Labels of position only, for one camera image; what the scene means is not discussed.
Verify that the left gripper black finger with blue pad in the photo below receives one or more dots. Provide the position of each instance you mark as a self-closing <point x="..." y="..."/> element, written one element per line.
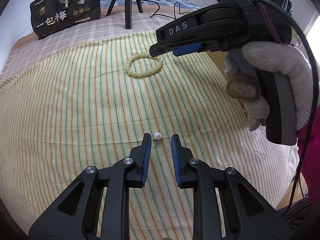
<point x="141" y="156"/>
<point x="180" y="157"/>

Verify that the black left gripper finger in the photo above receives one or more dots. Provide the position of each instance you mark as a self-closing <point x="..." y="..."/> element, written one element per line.
<point x="159" y="49"/>

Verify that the pearl stud earring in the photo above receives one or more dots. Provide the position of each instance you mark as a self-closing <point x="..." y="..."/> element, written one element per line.
<point x="156" y="138"/>

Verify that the pink sleeve forearm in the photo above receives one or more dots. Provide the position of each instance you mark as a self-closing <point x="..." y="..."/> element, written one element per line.
<point x="310" y="167"/>

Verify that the white knit gloved hand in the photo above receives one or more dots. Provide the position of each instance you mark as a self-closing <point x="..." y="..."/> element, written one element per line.
<point x="270" y="57"/>

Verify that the striped yellow cloth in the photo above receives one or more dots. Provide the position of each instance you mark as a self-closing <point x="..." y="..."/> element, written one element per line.
<point x="78" y="108"/>

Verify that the black snack bag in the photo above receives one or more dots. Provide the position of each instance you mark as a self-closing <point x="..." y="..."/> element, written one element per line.
<point x="51" y="16"/>

